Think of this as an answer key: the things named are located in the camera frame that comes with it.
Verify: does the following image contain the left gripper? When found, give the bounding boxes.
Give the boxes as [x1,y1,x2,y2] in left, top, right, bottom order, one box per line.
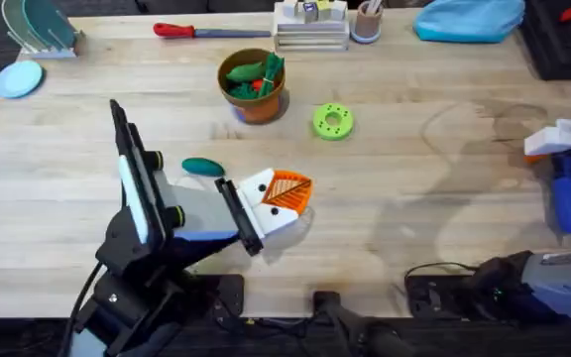
[144,150,314,258]

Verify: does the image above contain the teal toy vegetable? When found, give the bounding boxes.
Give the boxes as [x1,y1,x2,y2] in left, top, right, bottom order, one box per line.
[180,157,227,179]

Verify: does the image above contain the black box with tools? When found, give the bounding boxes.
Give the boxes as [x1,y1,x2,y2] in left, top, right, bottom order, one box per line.
[517,0,571,82]

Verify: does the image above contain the green disc with holes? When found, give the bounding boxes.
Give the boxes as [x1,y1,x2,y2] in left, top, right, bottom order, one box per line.
[311,102,356,142]

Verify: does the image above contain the brown tub with toys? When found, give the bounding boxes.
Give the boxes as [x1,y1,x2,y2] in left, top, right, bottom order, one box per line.
[216,47,287,126]

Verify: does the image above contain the black stand foot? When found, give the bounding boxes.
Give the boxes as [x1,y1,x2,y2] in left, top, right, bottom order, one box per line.
[311,291,418,357]

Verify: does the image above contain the light blue soft bag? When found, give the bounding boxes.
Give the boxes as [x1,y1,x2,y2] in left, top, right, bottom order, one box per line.
[411,0,526,45]

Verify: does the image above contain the brown cup with blue base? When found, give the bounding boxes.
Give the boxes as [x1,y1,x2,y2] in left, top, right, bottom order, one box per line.
[349,0,386,46]

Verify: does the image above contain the pale plate rack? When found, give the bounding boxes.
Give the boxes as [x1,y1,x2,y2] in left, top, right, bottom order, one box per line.
[19,29,85,60]

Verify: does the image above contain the light blue round plate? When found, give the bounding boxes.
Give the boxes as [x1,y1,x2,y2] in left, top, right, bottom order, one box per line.
[0,59,45,100]

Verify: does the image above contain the teal glass plate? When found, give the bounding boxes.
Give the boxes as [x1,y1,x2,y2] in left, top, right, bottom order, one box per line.
[21,0,78,51]

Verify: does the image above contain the clear glass plate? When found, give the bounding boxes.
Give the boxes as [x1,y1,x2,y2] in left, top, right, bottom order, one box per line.
[1,0,34,52]

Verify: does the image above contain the black rail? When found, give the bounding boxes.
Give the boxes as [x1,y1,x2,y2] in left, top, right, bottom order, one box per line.
[0,273,571,357]

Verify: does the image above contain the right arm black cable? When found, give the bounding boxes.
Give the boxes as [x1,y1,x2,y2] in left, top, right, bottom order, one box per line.
[403,261,481,280]

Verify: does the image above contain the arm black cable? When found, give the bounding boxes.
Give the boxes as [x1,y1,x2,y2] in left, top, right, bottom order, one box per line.
[403,261,481,280]
[57,261,106,357]

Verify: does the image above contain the red handled tool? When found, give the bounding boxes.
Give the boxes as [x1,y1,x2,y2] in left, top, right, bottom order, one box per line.
[152,21,273,41]

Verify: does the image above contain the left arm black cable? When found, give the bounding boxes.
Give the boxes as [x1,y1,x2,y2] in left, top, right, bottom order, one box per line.
[57,261,106,357]

